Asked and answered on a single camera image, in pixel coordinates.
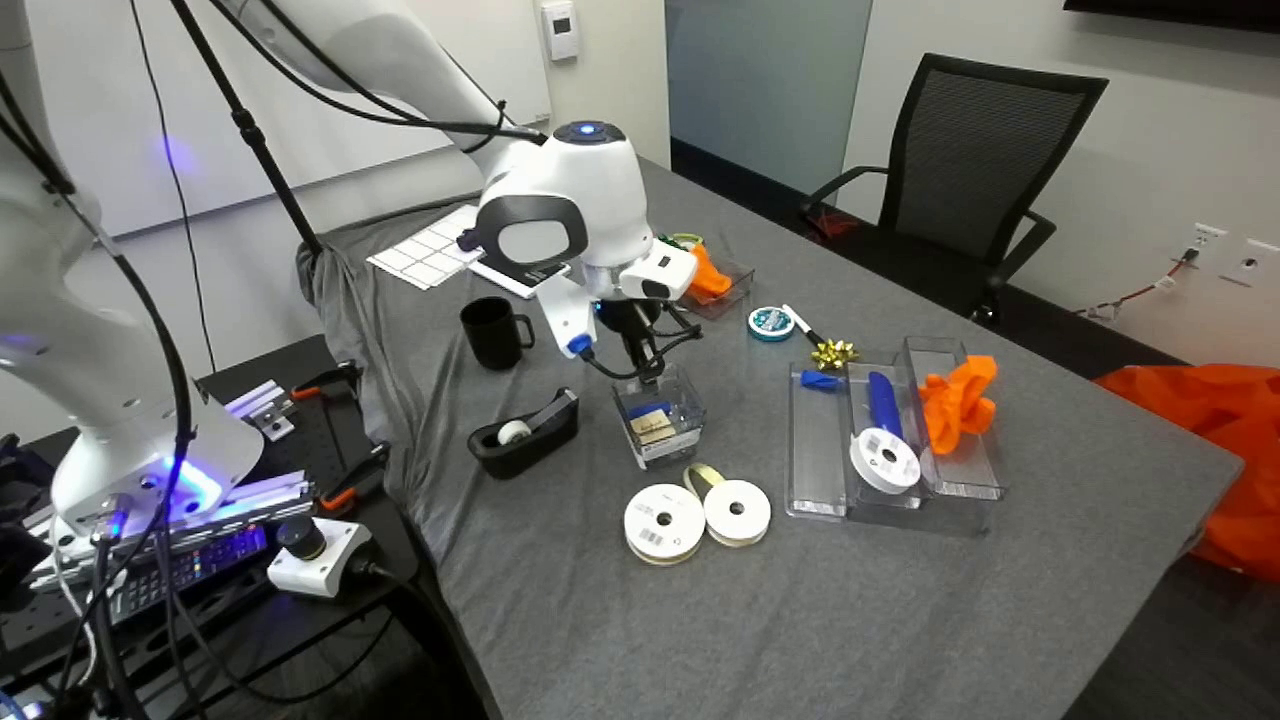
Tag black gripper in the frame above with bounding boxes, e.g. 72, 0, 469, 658
593, 293, 703, 388

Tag clear plastic container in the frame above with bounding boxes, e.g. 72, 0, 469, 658
613, 388, 710, 478
608, 378, 706, 455

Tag kraft paper tags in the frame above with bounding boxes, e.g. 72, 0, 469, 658
628, 407, 678, 448

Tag orange ribbon piece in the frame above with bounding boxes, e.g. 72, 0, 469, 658
684, 240, 739, 306

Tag clear tray with bows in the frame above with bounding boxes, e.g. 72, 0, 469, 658
656, 223, 761, 322

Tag teal tape roll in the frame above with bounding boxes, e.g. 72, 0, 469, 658
739, 302, 803, 348

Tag black cup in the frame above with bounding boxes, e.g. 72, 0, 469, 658
454, 293, 540, 378

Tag large white ribbon spool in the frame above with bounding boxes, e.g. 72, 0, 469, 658
620, 481, 710, 571

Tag small blue ribbon piece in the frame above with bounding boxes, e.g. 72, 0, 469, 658
793, 364, 849, 401

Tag small white ribbon spool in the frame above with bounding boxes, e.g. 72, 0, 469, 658
684, 460, 779, 555

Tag gold gift bow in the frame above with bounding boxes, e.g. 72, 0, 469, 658
808, 332, 861, 378

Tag clear ridged organizer tray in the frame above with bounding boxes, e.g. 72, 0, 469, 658
784, 332, 1007, 539

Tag blue yellow small tool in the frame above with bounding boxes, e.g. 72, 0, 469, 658
864, 364, 908, 441

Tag white label sheets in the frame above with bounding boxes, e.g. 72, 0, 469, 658
364, 209, 492, 295

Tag white grey ribbon spool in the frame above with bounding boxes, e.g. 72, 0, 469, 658
843, 424, 928, 499

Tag orange ribbon bow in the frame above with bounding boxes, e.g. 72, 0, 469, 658
916, 348, 1002, 463

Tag grey table cloth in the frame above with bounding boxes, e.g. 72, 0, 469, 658
294, 158, 1253, 720

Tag black office chair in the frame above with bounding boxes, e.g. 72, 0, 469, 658
795, 47, 1117, 332

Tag black tripod stand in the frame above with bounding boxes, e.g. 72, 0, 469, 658
122, 0, 330, 313

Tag black equipment stand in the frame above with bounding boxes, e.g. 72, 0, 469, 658
0, 329, 462, 720

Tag orange plastic bag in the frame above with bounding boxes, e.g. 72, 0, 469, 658
1096, 355, 1280, 584

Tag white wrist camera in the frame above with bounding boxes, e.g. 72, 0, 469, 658
616, 245, 703, 307

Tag white wall thermostat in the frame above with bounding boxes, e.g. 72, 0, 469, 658
534, 0, 587, 69

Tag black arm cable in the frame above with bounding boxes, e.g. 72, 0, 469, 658
208, 0, 551, 147

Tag white wall outlet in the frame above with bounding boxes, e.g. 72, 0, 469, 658
1185, 219, 1235, 274
1215, 234, 1280, 293

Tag black wall television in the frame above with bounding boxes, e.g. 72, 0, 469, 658
1060, 0, 1280, 39

